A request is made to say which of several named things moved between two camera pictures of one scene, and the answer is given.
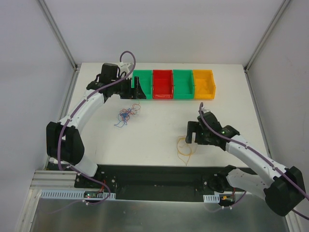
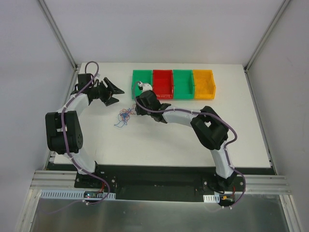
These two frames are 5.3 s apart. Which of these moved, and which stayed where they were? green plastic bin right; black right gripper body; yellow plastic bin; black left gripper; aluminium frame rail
Moved: black right gripper body; black left gripper
Stayed: green plastic bin right; yellow plastic bin; aluminium frame rail
